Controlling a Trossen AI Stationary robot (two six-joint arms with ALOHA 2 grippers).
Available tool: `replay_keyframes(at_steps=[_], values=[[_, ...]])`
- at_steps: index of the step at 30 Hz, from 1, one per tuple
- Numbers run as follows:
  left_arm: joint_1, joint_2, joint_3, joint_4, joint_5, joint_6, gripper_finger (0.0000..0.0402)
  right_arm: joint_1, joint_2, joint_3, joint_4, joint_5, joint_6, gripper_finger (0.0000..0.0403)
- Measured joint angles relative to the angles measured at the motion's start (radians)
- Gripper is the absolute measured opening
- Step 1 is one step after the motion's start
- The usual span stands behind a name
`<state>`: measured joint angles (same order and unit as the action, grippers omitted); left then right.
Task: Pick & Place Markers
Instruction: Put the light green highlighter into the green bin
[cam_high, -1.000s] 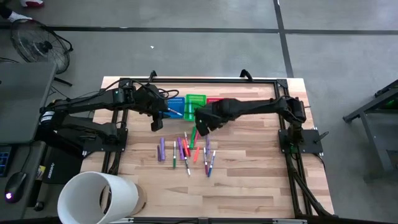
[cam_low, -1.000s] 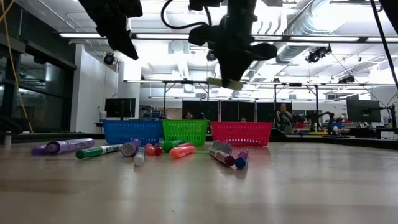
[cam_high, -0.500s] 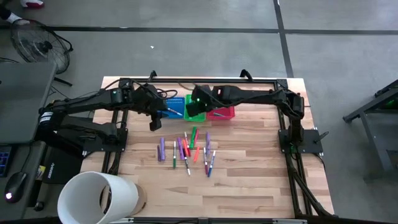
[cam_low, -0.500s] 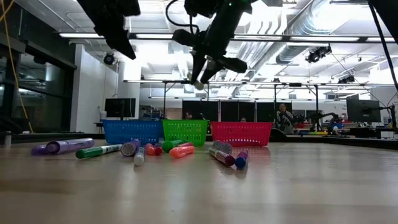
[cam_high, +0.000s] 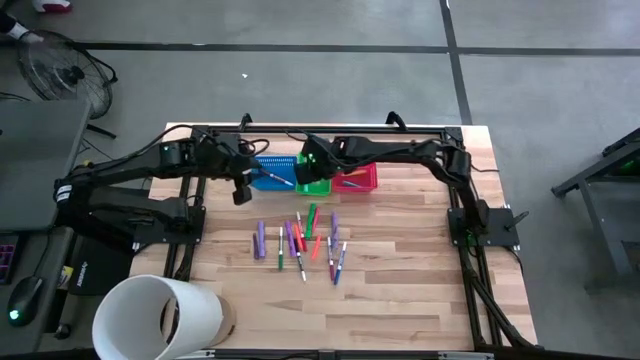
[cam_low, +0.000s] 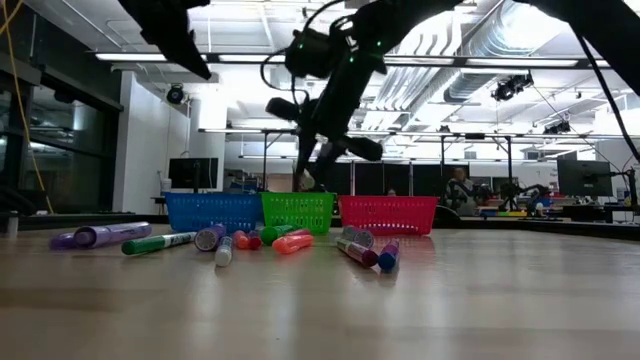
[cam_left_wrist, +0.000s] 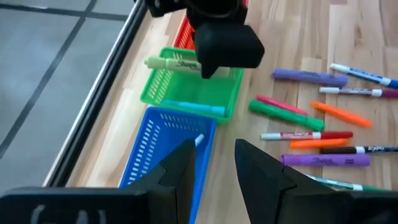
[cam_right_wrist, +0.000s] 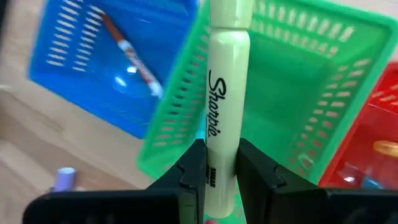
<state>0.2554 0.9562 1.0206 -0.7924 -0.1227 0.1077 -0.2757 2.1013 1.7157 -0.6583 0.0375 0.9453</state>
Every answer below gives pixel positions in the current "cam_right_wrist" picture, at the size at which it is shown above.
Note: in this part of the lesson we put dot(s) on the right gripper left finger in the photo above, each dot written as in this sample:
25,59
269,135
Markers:
124,208

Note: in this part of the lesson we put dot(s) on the pink highlighter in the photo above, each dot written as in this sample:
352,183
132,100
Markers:
211,222

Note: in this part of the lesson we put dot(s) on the purple highlighter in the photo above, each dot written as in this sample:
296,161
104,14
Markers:
64,179

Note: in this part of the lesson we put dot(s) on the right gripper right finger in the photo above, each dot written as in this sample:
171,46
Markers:
311,208

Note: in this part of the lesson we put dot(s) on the teal highlighter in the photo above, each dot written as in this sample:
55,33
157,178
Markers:
201,133

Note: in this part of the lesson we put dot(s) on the red plastic basket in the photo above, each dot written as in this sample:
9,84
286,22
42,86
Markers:
357,140

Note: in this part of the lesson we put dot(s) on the blue plastic basket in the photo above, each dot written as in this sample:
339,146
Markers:
87,93

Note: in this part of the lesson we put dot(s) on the green plastic basket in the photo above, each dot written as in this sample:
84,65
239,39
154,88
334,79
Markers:
280,109

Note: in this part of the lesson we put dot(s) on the yellow highlighter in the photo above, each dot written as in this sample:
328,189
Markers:
385,148

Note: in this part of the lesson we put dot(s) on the light green Sharpie highlighter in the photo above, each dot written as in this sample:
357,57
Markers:
228,93

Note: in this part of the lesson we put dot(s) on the thin brown dry-erase marker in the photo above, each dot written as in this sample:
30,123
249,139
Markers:
130,56

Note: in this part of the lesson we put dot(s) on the blue highlighter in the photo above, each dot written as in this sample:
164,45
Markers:
371,183

